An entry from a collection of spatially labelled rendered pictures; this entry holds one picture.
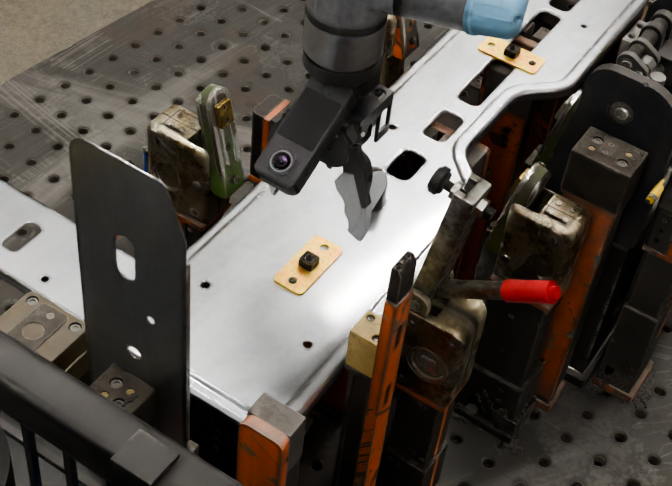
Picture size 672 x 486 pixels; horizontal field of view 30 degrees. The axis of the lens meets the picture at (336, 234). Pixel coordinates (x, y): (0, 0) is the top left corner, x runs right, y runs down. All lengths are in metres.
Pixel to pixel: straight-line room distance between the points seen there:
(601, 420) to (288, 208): 0.52
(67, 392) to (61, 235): 0.83
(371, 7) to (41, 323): 0.43
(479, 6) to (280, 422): 0.38
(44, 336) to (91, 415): 0.66
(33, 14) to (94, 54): 1.28
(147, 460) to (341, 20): 0.65
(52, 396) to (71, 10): 2.84
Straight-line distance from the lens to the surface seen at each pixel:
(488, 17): 1.07
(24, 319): 1.22
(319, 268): 1.34
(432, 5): 1.08
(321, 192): 1.42
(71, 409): 0.55
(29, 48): 3.24
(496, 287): 1.20
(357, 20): 1.11
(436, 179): 1.14
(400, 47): 1.64
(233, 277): 1.33
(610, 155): 1.36
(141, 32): 2.13
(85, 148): 0.98
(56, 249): 1.36
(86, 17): 3.34
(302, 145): 1.15
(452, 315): 1.25
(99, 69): 2.05
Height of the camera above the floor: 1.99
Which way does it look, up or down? 46 degrees down
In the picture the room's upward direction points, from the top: 7 degrees clockwise
